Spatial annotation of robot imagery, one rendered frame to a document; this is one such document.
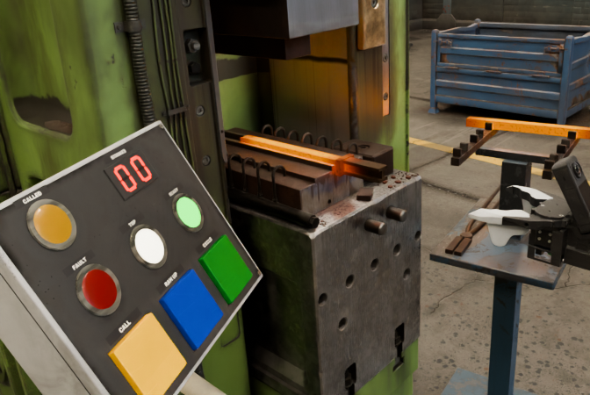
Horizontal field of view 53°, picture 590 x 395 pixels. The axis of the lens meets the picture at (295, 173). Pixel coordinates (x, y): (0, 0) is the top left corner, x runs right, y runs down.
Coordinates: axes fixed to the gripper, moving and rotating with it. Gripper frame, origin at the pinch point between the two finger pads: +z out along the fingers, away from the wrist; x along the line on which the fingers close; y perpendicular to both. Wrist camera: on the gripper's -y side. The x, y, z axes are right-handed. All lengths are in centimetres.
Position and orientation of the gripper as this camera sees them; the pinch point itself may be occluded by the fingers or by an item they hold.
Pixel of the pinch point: (489, 197)
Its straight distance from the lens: 105.6
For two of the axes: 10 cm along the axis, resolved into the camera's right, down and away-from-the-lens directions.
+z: -7.2, -2.0, 6.6
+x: 6.9, -3.0, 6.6
